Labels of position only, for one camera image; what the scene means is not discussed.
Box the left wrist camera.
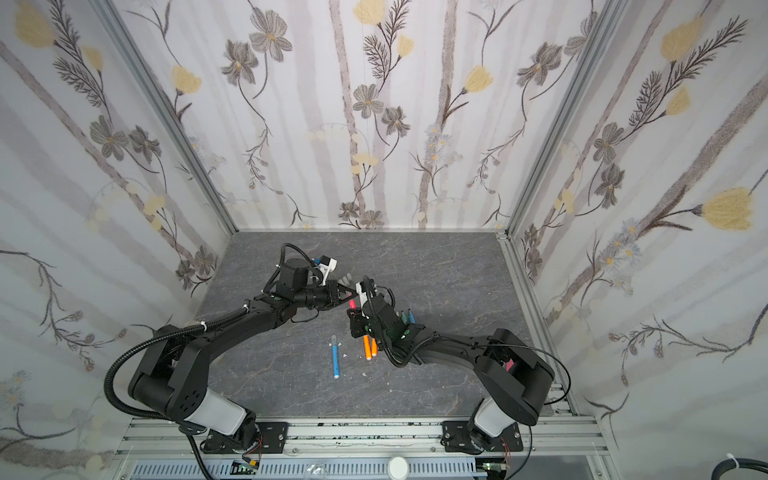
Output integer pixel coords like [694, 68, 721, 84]
[311, 255, 337, 286]

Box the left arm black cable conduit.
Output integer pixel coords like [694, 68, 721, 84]
[103, 305, 250, 419]

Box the thin blue marker pen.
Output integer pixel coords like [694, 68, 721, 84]
[330, 335, 341, 379]

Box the white round knob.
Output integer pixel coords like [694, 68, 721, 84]
[387, 456, 410, 480]

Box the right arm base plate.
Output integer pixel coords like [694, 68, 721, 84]
[440, 398, 523, 456]

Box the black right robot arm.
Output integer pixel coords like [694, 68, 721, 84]
[347, 295, 555, 438]

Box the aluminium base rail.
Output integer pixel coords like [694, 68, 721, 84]
[106, 385, 620, 479]

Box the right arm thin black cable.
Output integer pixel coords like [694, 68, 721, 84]
[497, 341, 573, 407]

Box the small green circuit board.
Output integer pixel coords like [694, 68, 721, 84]
[230, 459, 260, 476]

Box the black cable bottom right corner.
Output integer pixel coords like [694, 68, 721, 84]
[710, 455, 768, 480]

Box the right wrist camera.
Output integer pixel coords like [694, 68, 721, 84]
[355, 276, 377, 308]

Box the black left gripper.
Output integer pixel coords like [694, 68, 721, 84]
[292, 279, 356, 308]

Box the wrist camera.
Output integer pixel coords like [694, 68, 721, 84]
[311, 255, 337, 286]
[355, 276, 377, 308]

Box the aluminium right corner post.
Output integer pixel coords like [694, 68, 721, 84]
[504, 0, 629, 237]

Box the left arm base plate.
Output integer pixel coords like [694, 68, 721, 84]
[200, 421, 289, 455]

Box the right small circuit board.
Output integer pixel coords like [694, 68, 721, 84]
[474, 459, 508, 480]

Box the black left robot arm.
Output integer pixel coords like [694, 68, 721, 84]
[128, 256, 357, 437]

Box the white vented cable duct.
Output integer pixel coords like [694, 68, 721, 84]
[128, 457, 487, 480]

